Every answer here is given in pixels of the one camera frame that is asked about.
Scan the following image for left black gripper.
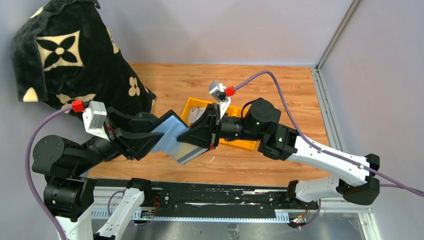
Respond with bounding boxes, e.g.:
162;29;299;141
73;103;166;172

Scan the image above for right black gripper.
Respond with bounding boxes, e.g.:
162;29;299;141
177;103;263;151

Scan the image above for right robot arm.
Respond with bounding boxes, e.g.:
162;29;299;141
177;98;380;209

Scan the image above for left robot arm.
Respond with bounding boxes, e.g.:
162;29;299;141
26;101;164;240

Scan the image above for yellow three-compartment bin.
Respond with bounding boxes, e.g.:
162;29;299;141
180;96;259;152

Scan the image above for black floral blanket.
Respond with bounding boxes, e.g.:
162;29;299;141
10;0;156;116

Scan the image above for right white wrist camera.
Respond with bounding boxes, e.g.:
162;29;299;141
208;80;236;119

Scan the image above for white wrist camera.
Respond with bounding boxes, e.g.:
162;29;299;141
208;80;236;119
82;101;109;140

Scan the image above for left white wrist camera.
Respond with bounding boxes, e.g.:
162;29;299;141
82;101;109;140

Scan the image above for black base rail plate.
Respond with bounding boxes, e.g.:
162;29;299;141
96;178;320;220

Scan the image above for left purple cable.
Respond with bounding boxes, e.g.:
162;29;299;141
24;100;85;240

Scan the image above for purple cable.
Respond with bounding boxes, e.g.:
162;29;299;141
24;100;85;240
225;70;424;229

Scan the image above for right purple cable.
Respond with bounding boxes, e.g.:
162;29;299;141
225;70;424;229

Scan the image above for aluminium frame post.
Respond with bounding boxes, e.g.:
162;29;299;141
315;0;363;71

